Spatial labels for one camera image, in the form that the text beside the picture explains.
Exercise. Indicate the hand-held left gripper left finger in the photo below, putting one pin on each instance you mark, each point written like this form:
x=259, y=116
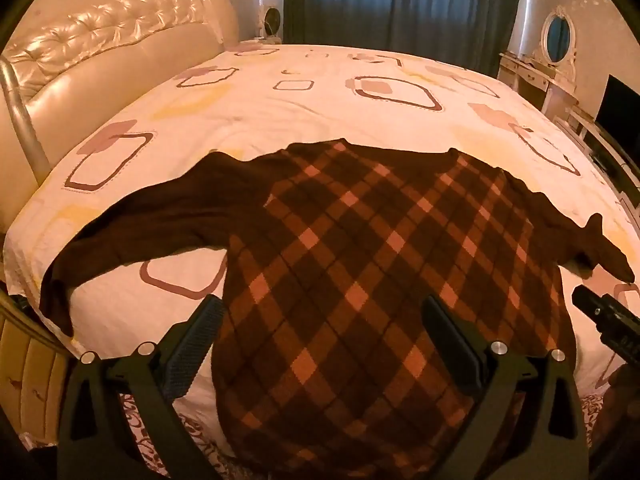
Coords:
x=199, y=332

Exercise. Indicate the brown plaid sweater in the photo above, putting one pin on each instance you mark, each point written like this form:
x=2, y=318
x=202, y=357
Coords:
x=350, y=260

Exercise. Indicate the wooden bed frame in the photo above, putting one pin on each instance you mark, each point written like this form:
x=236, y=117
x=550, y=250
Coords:
x=30, y=380

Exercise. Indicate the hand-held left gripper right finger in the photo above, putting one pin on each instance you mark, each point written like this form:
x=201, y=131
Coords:
x=450, y=342

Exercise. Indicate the cream tufted leather headboard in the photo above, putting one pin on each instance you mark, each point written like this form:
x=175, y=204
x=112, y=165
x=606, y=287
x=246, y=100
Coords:
x=100, y=60

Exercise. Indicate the black television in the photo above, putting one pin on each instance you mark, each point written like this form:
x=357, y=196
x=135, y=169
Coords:
x=620, y=110

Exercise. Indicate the white vanity table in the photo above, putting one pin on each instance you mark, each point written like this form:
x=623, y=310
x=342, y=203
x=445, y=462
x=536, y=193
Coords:
x=530, y=80

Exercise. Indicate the floral bed skirt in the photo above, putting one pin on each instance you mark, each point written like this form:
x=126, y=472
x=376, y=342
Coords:
x=150, y=440

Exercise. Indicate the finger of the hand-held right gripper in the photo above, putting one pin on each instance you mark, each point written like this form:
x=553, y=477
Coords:
x=607, y=317

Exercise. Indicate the dark window curtain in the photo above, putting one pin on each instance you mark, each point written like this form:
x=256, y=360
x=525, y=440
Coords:
x=400, y=5

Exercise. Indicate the oval vanity mirror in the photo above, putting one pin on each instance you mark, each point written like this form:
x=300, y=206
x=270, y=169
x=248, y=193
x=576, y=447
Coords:
x=557, y=35

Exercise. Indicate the bed with patterned sheet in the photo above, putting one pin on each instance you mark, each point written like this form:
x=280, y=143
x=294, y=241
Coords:
x=300, y=105

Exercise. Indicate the white television stand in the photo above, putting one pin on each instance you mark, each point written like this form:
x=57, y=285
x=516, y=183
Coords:
x=605, y=160

